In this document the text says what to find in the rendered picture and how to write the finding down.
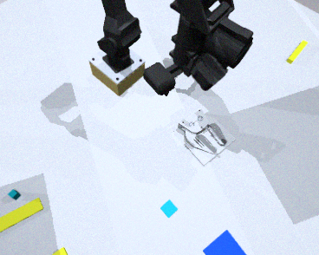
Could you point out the yellow flat bar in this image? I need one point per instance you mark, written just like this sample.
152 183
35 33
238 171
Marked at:
20 214
297 51

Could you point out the small cyan cube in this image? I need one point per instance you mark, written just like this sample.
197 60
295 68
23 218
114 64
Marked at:
14 194

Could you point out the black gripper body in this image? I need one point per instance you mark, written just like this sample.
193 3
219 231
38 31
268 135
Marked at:
160 79

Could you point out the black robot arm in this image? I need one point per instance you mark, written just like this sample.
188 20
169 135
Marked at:
226 42

